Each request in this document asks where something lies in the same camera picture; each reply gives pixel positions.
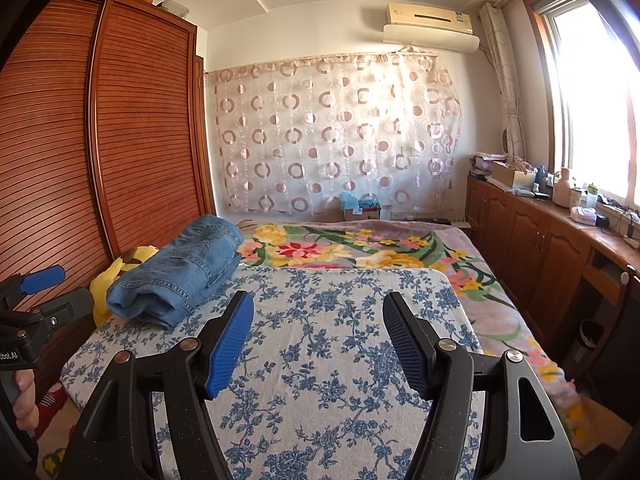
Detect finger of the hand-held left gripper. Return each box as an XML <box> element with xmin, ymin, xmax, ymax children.
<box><xmin>30</xmin><ymin>288</ymin><xmax>96</xmax><ymax>331</ymax></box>
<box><xmin>0</xmin><ymin>265</ymin><xmax>67</xmax><ymax>307</ymax></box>

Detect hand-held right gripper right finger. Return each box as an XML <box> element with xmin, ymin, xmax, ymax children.
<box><xmin>382</xmin><ymin>291</ymin><xmax>581</xmax><ymax>480</ymax></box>

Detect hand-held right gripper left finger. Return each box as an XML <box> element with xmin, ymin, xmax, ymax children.
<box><xmin>60</xmin><ymin>290</ymin><xmax>256</xmax><ymax>480</ymax></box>

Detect blue denim pants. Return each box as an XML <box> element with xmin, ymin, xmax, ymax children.
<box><xmin>106</xmin><ymin>214</ymin><xmax>246</xmax><ymax>331</ymax></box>

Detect person's left hand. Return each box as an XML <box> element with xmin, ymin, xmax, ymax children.
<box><xmin>12</xmin><ymin>367</ymin><xmax>41</xmax><ymax>431</ymax></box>

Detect yellow plush toy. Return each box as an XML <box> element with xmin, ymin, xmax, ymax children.
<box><xmin>90</xmin><ymin>245</ymin><xmax>161</xmax><ymax>328</ymax></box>

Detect red printed bag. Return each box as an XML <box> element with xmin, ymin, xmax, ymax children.
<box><xmin>35</xmin><ymin>382</ymin><xmax>68</xmax><ymax>428</ymax></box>

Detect blue floral white sheet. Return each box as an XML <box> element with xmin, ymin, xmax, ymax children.
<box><xmin>60</xmin><ymin>265</ymin><xmax>488</xmax><ymax>480</ymax></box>

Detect colourful floral blanket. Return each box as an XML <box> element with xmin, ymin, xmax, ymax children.
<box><xmin>235</xmin><ymin>219</ymin><xmax>593</xmax><ymax>441</ymax></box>

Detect yellow green printed mat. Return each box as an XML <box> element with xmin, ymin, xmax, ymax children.
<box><xmin>37</xmin><ymin>427</ymin><xmax>78</xmax><ymax>478</ymax></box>

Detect small cardboard box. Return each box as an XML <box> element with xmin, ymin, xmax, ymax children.
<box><xmin>344</xmin><ymin>197</ymin><xmax>382</xmax><ymax>221</ymax></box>

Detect wooden side cabinet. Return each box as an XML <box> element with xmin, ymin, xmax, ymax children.
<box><xmin>465</xmin><ymin>175</ymin><xmax>640</xmax><ymax>396</ymax></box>

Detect dark trash bin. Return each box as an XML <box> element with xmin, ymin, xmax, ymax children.
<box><xmin>579</xmin><ymin>319</ymin><xmax>606</xmax><ymax>362</ymax></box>

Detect wooden slatted wardrobe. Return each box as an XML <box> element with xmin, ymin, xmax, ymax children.
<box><xmin>0</xmin><ymin>0</ymin><xmax>218</xmax><ymax>401</ymax></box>

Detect stack of papers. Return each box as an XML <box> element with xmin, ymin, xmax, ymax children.
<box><xmin>470</xmin><ymin>151</ymin><xmax>506</xmax><ymax>178</ymax></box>

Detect open cardboard box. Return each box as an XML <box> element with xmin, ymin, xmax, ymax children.
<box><xmin>492</xmin><ymin>155</ymin><xmax>536</xmax><ymax>188</ymax></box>

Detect pink jug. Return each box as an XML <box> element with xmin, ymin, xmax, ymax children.
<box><xmin>552</xmin><ymin>166</ymin><xmax>574</xmax><ymax>208</ymax></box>

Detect circle-patterned sheer curtain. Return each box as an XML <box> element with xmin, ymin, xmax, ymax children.
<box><xmin>202</xmin><ymin>52</ymin><xmax>463</xmax><ymax>213</ymax></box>

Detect patterned window drape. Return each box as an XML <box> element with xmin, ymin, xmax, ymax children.
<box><xmin>479</xmin><ymin>2</ymin><xmax>526</xmax><ymax>158</ymax></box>

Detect window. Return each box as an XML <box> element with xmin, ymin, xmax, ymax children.
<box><xmin>522</xmin><ymin>0</ymin><xmax>640</xmax><ymax>206</ymax></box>

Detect wall air conditioner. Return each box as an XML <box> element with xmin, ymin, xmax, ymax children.
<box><xmin>382</xmin><ymin>2</ymin><xmax>481</xmax><ymax>53</ymax></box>

